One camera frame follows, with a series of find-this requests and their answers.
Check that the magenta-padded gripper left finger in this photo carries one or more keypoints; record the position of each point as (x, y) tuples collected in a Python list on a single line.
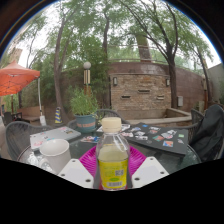
[(75, 173)]

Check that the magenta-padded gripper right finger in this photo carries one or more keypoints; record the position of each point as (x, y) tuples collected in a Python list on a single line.
[(150, 171)]

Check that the clear bottle with yellow label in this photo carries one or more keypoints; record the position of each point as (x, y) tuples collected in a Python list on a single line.
[(112, 163)]

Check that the white ceramic mug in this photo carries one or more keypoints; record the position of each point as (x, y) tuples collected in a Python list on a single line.
[(56, 153)]

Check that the small colourful sticker card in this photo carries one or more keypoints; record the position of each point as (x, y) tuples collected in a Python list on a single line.
[(89, 138)]

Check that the silver laptop with stickers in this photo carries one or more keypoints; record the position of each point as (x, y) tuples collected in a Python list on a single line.
[(53, 135)]

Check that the blue yellow striped cone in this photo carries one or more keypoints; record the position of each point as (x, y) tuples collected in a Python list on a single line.
[(58, 116)]

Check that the green plant in blue pot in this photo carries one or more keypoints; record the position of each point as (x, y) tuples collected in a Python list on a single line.
[(85, 106)]

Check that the black backpack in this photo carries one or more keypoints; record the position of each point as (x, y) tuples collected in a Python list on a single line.
[(210, 133)]

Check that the wooden bench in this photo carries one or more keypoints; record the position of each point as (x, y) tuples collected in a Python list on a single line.
[(30, 112)]

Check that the leaning-trunk tree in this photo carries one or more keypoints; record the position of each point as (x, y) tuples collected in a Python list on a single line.
[(57, 90)]

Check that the dark patio chair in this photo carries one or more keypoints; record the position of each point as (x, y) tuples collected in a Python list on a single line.
[(10, 117)]

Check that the dark forked-trunk tree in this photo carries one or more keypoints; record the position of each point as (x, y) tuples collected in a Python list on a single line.
[(172, 86)]

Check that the orange patio umbrella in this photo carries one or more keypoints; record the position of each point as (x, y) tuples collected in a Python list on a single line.
[(15, 78)]

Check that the grey wall utility box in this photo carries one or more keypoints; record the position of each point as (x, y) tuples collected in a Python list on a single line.
[(180, 101)]

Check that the wall lantern light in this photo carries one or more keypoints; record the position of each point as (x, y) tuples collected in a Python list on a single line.
[(167, 82), (115, 81)]

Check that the globe-topped garden lamp post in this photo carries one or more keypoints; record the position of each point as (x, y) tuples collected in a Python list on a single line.
[(87, 75)]

